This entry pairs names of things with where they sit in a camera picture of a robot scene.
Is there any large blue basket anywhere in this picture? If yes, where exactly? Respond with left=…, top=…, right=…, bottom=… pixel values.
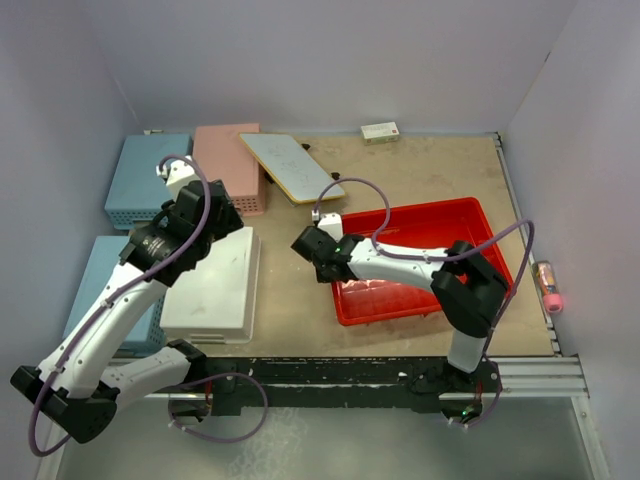
left=104, top=133, right=193, bottom=230

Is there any red plastic tray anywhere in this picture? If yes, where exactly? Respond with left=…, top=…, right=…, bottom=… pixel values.
left=331, top=197, right=493, bottom=326

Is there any white perforated basket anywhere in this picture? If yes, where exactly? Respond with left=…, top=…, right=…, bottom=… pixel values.
left=160, top=227, right=261, bottom=344

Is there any yellow-edged whiteboard stand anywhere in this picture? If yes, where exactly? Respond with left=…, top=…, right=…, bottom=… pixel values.
left=239, top=133, right=333, bottom=204

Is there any large pink basket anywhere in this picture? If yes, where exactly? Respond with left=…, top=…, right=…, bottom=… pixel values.
left=192, top=123, right=266, bottom=216

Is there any small blue perforated basket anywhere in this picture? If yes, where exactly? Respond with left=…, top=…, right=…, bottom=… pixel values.
left=62, top=236, right=166, bottom=357

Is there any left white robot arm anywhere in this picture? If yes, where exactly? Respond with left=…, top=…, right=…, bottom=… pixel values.
left=10, top=180, right=243, bottom=457

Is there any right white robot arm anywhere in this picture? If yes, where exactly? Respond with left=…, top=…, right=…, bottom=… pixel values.
left=291, top=226, right=509, bottom=391

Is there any small white box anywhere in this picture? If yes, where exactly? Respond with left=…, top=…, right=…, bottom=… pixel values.
left=360, top=122, right=400, bottom=146

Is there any pink marker tube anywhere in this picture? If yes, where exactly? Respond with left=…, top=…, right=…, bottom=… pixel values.
left=533, top=261, right=564, bottom=314

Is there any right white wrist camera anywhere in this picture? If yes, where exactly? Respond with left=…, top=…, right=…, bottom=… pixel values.
left=312, top=210, right=344, bottom=241

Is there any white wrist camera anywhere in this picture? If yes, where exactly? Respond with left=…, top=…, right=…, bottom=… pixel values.
left=312, top=210, right=344, bottom=241
left=156, top=160, right=200, bottom=200

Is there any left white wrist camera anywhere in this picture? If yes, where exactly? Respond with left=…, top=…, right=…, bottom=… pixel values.
left=156, top=160, right=200, bottom=200

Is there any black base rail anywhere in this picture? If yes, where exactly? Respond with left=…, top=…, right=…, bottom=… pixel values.
left=187, top=356, right=501, bottom=416

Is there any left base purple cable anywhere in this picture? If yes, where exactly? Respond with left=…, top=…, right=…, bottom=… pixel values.
left=167, top=372, right=270, bottom=444

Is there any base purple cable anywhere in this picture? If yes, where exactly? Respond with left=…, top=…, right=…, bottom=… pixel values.
left=446, top=359, right=504, bottom=430
left=167, top=372, right=270, bottom=444

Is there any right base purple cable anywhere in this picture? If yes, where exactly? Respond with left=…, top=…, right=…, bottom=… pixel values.
left=446, top=359, right=504, bottom=430

